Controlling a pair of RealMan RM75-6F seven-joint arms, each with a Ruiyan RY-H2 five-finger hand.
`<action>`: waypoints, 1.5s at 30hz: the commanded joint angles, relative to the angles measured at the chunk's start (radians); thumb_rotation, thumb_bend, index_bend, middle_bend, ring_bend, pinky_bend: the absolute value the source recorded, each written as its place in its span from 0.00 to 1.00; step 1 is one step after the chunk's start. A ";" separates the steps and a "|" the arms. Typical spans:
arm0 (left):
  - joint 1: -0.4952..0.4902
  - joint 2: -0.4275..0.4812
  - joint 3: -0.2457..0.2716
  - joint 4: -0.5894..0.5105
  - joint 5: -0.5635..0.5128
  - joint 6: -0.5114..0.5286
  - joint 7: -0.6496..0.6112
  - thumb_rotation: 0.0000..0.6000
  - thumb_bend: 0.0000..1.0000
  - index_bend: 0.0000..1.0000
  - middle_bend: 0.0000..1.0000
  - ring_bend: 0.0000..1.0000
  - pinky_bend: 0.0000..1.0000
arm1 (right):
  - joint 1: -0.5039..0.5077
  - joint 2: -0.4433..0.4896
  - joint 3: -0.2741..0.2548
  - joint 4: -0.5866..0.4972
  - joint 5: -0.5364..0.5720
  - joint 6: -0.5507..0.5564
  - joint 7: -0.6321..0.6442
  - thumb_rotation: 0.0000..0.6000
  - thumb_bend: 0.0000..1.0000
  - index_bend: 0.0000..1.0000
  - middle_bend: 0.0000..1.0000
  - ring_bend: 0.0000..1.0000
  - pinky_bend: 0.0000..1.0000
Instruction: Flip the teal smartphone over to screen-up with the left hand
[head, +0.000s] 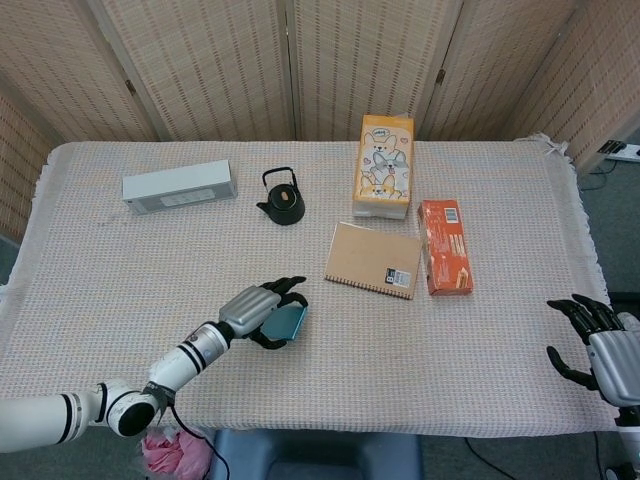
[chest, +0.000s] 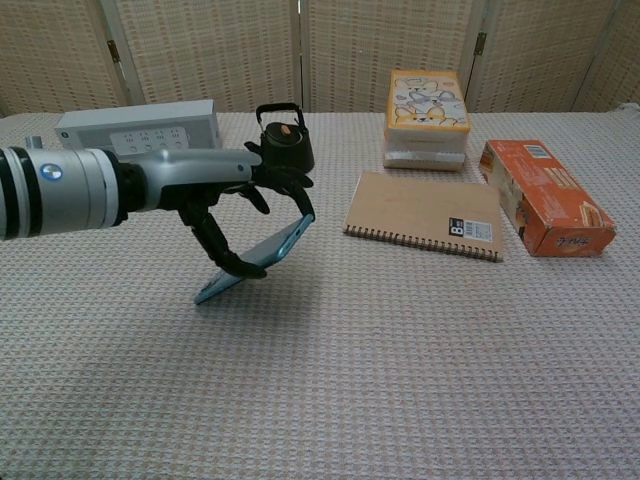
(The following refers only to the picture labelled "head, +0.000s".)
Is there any corgi print tissue pack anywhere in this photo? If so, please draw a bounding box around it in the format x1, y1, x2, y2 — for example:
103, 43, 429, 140
351, 114, 416, 221

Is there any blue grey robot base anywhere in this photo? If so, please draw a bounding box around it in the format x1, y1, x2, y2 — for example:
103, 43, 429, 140
209, 428, 426, 480

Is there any orange snack box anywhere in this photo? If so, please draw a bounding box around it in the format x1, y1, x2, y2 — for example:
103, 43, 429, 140
417, 199, 475, 298

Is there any grey power strip box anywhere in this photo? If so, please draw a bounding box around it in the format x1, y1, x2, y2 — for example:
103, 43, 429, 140
121, 159, 238, 216

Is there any woven checkered tablecloth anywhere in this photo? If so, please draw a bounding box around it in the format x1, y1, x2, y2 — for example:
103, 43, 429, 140
0, 132, 621, 436

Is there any pink crumpled cloth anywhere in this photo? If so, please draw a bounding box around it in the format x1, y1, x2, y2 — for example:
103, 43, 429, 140
141, 427, 215, 474

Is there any black cast iron teapot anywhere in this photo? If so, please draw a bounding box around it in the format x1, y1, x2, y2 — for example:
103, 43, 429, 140
255, 166, 307, 227

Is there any woven folding screen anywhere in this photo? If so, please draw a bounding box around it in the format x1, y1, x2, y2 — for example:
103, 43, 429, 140
0, 0, 640, 244

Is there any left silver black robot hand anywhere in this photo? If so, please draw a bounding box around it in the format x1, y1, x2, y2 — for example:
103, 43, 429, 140
218, 275, 310, 350

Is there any small teal box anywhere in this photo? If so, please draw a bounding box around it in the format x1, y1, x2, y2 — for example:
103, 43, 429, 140
261, 305, 309, 344

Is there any brown spiral notebook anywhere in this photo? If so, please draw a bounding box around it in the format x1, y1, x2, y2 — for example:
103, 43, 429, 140
323, 221, 423, 301

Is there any black cable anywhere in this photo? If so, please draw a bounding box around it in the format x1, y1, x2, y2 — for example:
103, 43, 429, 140
167, 399, 232, 480

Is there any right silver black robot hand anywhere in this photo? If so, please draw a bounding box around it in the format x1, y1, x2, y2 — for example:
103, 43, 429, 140
545, 293, 640, 407

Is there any white power strip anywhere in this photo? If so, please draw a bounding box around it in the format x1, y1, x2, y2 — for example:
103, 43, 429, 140
599, 140, 640, 162

